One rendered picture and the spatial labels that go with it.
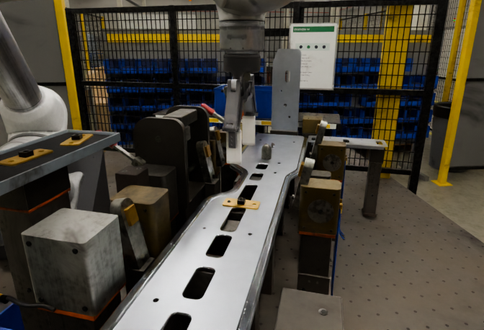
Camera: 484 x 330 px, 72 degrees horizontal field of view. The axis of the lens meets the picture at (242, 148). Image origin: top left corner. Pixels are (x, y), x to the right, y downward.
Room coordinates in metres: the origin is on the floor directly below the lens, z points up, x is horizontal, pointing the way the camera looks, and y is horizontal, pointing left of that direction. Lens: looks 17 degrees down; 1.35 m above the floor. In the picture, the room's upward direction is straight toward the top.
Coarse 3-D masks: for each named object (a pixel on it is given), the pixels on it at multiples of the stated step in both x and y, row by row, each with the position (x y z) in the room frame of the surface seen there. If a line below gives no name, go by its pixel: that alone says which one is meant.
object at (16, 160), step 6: (24, 150) 0.57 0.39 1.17; (30, 150) 0.57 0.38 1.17; (36, 150) 0.60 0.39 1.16; (42, 150) 0.60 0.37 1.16; (48, 150) 0.60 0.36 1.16; (18, 156) 0.56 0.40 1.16; (24, 156) 0.55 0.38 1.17; (30, 156) 0.56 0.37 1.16; (36, 156) 0.56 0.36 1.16; (0, 162) 0.53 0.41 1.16; (6, 162) 0.53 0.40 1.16; (12, 162) 0.53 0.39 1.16; (18, 162) 0.53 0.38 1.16
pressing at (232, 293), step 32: (256, 160) 1.01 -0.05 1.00; (288, 160) 1.01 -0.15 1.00; (224, 192) 0.75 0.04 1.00; (256, 192) 0.76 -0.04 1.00; (192, 224) 0.61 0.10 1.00; (256, 224) 0.61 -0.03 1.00; (160, 256) 0.49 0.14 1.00; (192, 256) 0.50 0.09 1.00; (224, 256) 0.50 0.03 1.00; (256, 256) 0.50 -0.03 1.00; (160, 288) 0.42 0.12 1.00; (224, 288) 0.42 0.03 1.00; (256, 288) 0.42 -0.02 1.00; (128, 320) 0.36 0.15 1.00; (160, 320) 0.36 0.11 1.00; (192, 320) 0.36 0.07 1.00; (224, 320) 0.36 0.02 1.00
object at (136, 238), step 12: (120, 204) 0.49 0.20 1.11; (132, 204) 0.51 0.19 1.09; (120, 216) 0.48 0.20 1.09; (132, 216) 0.49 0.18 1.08; (120, 228) 0.48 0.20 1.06; (132, 228) 0.49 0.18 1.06; (132, 240) 0.48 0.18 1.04; (144, 240) 0.51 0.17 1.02; (132, 252) 0.48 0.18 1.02; (144, 252) 0.50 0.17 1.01; (132, 264) 0.48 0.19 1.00
